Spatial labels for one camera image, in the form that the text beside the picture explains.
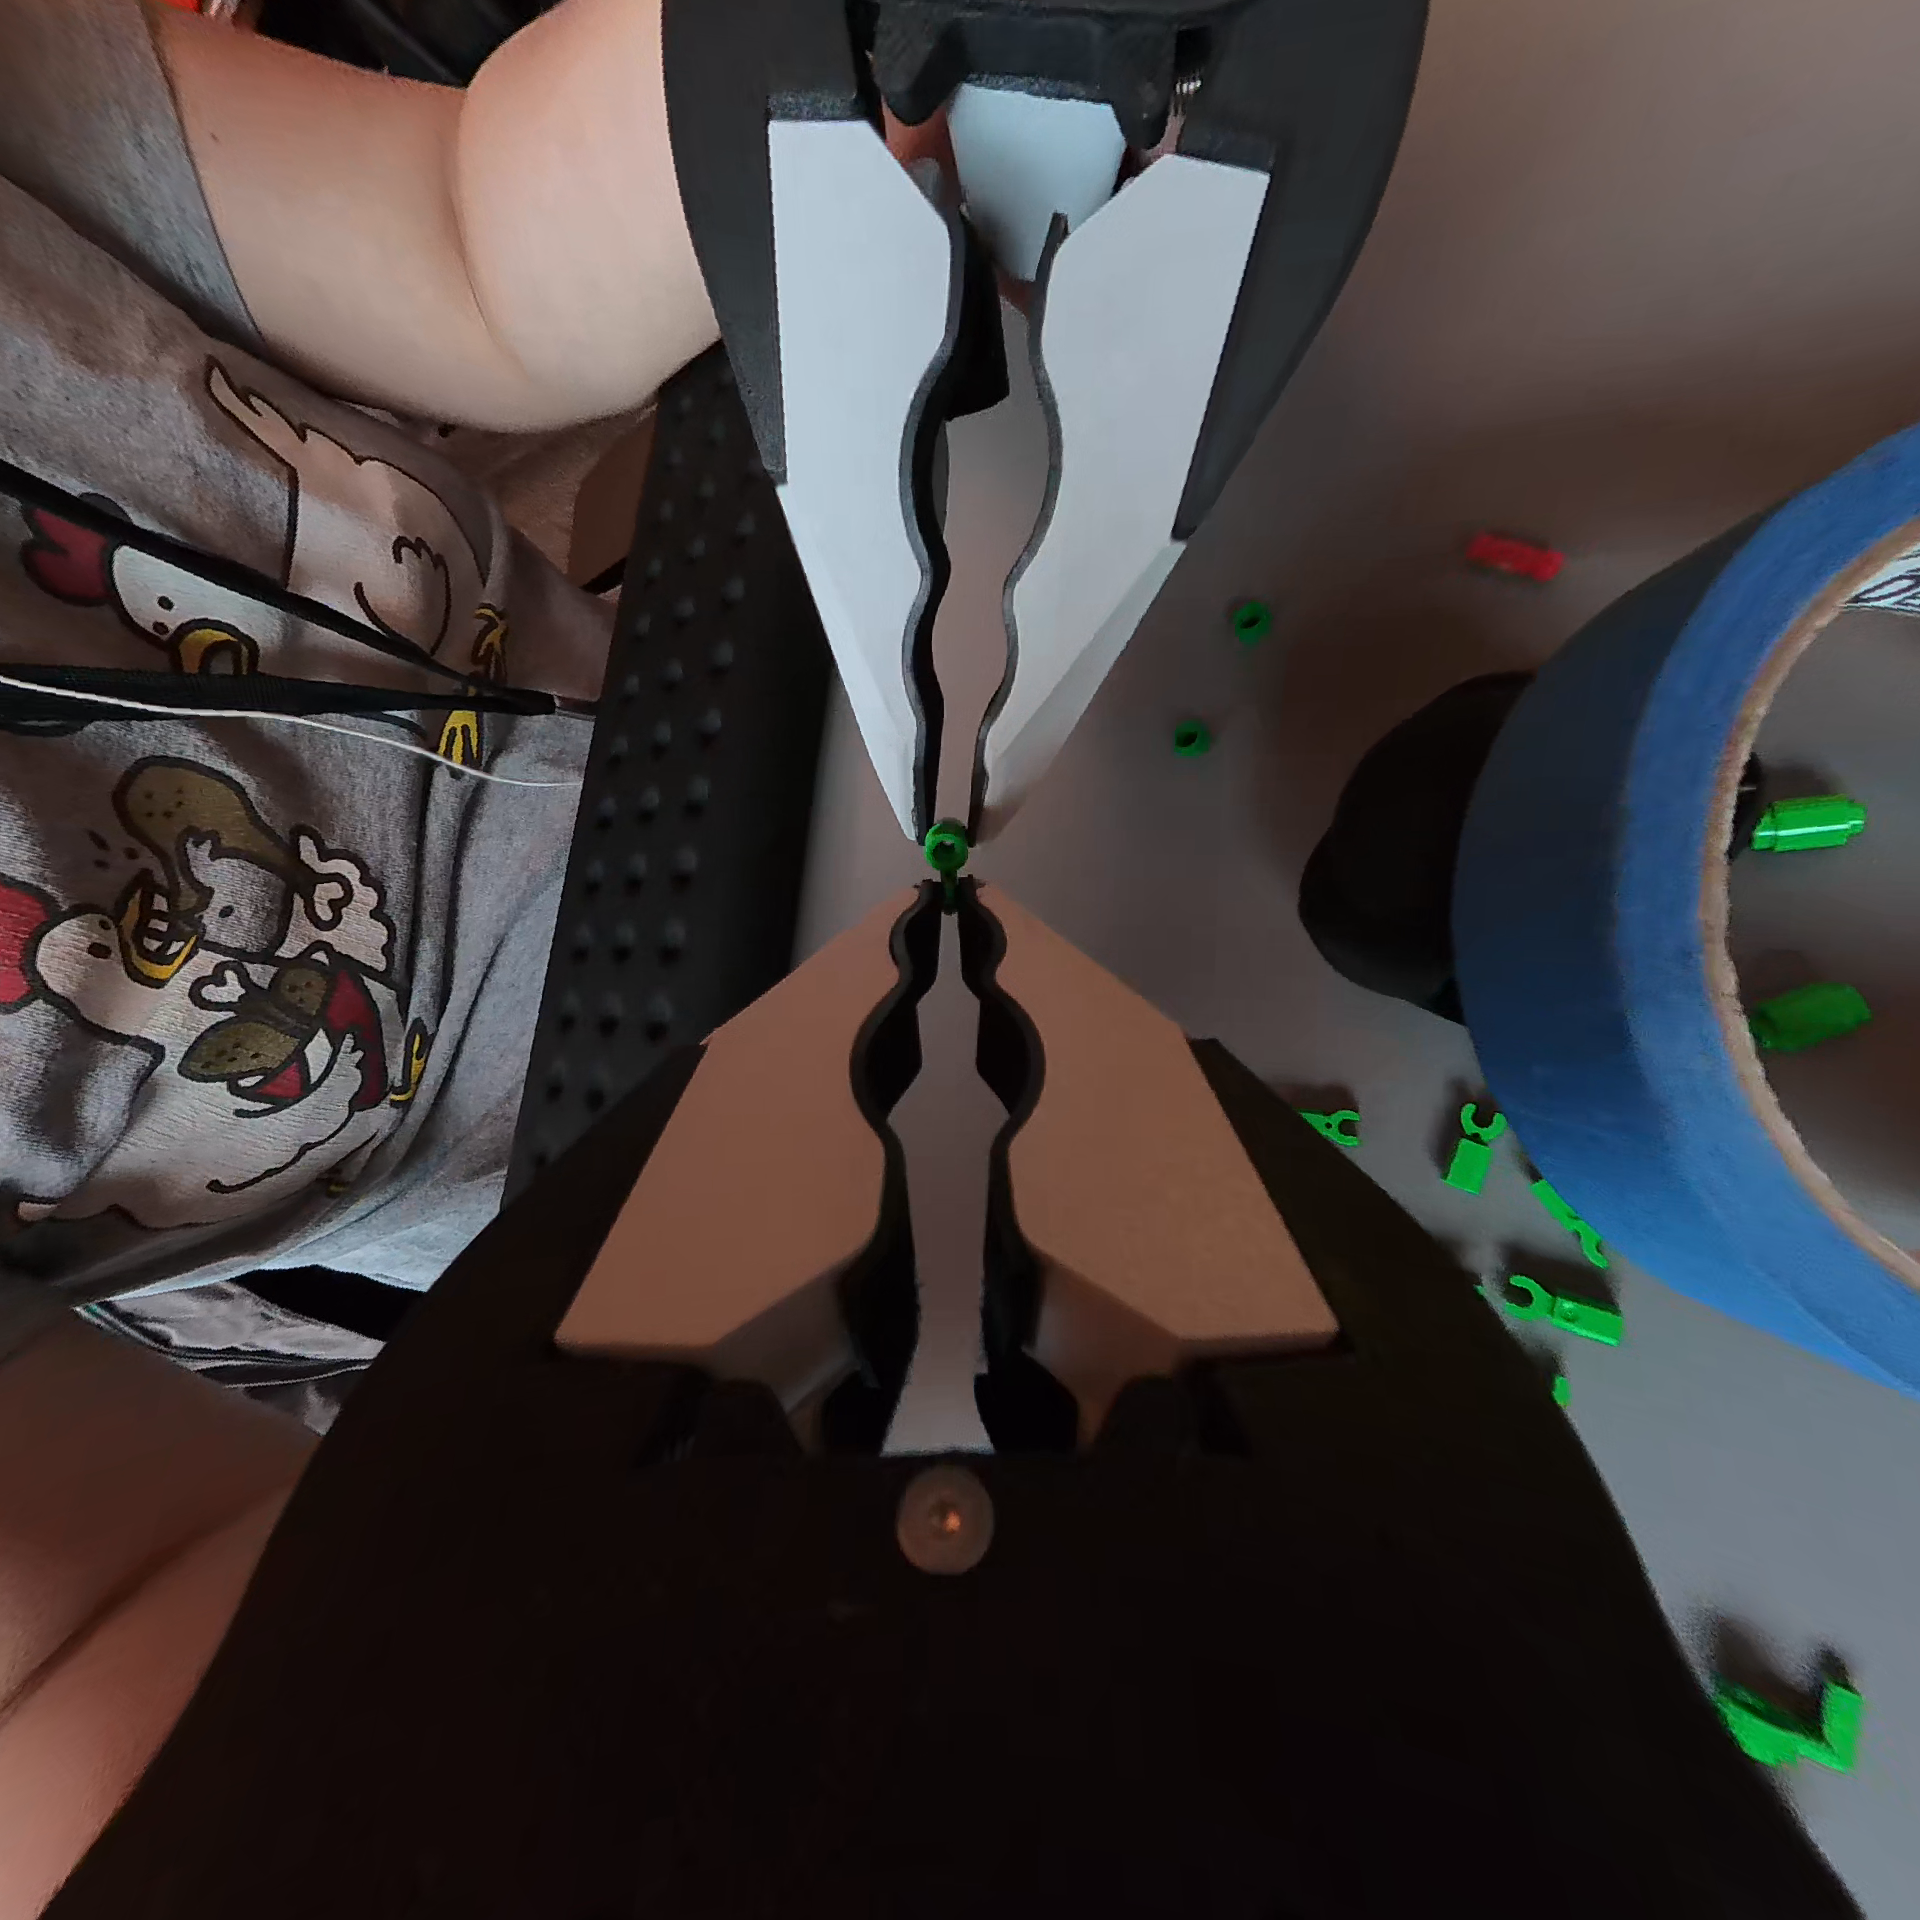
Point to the person's bare thigh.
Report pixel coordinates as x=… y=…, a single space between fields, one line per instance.
x=89 y=1575

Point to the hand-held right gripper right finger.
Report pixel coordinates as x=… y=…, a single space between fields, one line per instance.
x=1156 y=1201

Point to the person's left forearm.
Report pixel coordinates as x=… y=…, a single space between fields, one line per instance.
x=599 y=209

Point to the grey shorts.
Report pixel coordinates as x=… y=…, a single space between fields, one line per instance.
x=225 y=1356

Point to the green lego bracket piece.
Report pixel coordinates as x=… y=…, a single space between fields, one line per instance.
x=1787 y=1734

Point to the green round lego brick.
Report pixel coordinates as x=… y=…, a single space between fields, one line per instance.
x=1807 y=827
x=1807 y=1021

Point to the black rounded object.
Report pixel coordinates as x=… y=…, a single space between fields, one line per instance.
x=1393 y=869

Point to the grey printed t-shirt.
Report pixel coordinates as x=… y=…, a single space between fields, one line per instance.
x=148 y=452

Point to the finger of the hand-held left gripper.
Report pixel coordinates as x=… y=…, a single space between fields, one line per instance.
x=1140 y=375
x=845 y=375

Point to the red lego piece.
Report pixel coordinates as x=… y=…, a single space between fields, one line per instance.
x=1515 y=557

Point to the blue masking tape roll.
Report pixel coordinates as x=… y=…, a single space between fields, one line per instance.
x=1589 y=928

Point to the black perforated panel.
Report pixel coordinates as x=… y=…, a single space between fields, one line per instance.
x=675 y=782

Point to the small green lego piece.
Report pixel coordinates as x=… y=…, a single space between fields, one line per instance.
x=944 y=845

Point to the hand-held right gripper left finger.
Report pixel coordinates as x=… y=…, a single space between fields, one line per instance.
x=707 y=1201

